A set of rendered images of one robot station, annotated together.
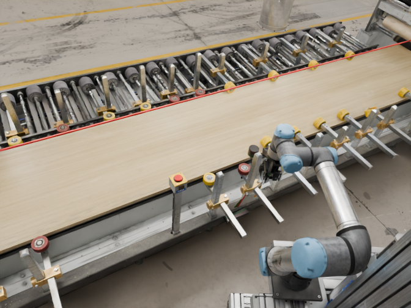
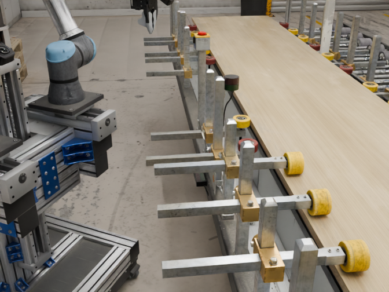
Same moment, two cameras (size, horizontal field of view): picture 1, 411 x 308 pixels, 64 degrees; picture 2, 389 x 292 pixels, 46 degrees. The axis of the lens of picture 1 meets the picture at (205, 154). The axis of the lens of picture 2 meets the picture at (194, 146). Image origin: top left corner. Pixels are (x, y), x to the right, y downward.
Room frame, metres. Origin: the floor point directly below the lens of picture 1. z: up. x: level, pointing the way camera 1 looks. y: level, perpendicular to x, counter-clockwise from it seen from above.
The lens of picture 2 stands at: (2.00, -1.82, 1.72)
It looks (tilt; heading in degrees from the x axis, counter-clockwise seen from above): 27 degrees down; 118
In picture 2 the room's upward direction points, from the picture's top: straight up
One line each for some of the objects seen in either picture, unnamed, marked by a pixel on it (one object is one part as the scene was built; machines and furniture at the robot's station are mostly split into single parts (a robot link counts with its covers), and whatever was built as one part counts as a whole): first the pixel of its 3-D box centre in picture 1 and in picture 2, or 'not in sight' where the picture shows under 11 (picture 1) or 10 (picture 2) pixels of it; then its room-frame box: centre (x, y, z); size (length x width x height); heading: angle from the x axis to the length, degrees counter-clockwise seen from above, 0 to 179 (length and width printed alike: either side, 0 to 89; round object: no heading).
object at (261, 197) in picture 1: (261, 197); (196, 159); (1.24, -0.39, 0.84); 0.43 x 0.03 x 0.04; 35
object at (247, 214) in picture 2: not in sight; (246, 202); (1.59, -0.73, 0.95); 0.13 x 0.06 x 0.05; 125
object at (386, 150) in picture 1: (367, 134); not in sight; (1.87, -1.16, 0.95); 0.50 x 0.04 x 0.04; 35
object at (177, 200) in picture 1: (176, 211); (201, 92); (1.00, 0.12, 0.93); 0.05 x 0.04 x 0.45; 125
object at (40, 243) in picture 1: (42, 247); (209, 65); (0.72, 0.77, 0.85); 0.08 x 0.08 x 0.11
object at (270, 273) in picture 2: (339, 142); (267, 256); (1.74, -0.93, 0.95); 0.13 x 0.06 x 0.05; 125
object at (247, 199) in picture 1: (243, 201); (210, 169); (1.26, -0.29, 0.75); 0.26 x 0.01 x 0.10; 125
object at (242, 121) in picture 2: (208, 182); (241, 128); (1.29, -0.05, 0.85); 0.08 x 0.08 x 0.11
